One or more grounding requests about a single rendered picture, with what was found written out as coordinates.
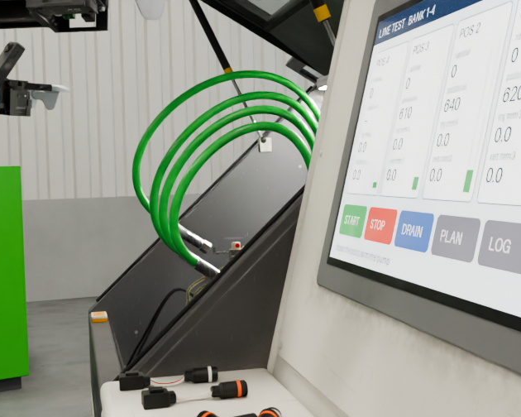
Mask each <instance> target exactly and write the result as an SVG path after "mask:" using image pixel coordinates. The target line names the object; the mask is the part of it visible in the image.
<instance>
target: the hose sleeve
mask: <svg viewBox="0 0 521 417"><path fill-rule="evenodd" d="M179 234H180V236H181V237H182V238H183V239H184V240H185V241H187V242H188V243H191V244H192V245H193V246H195V247H197V248H200V247H201V246H202V245H203V243H204V240H203V239H202V238H200V237H199V236H197V235H195V234H194V233H192V232H190V231H189V230H188V229H186V228H184V227H183V226H181V225H179Z"/></svg>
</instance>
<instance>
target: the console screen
mask: <svg viewBox="0 0 521 417"><path fill-rule="evenodd" d="M317 284H318V285H320V286H322V287H324V288H326V289H328V290H331V291H333V292H335V293H337V294H339V295H342V296H344V297H347V298H348V299H350V300H354V301H356V302H357V303H359V304H363V305H364V306H366V307H368V308H371V309H373V310H375V311H378V312H380V313H382V314H385V315H387V316H389V317H391V318H393V319H396V320H398V321H400V322H402V323H404V324H407V325H409V326H411V327H413V328H416V329H418V330H420V331H422V332H425V333H427V334H429V335H431V336H434V337H435V338H438V339H441V340H442V341H444V342H446V343H450V344H451V345H453V346H456V347H458V348H460V349H462V350H465V351H467V352H469V353H472V354H474V355H476V356H478V357H481V358H483V359H485V360H487V361H489V362H492V363H494V364H496V365H498V366H500V367H503V368H505V369H507V370H509V371H512V372H514V373H516V374H519V375H520V376H521V0H375V4H374V7H373V12H372V16H371V20H370V27H369V31H368V35H367V39H366V47H365V50H364V55H363V59H362V63H361V70H360V74H359V79H358V82H357V86H356V94H355V97H354V102H353V106H352V110H351V117H350V122H349V126H348V129H347V137H346V140H345V145H344V149H343V153H342V160H341V164H340V169H339V172H338V177H337V184H336V188H335V192H334V196H333V201H332V207H331V212H330V216H329V219H328V224H327V231H326V235H325V239H324V244H323V250H322V255H321V259H320V263H319V267H318V274H317Z"/></svg>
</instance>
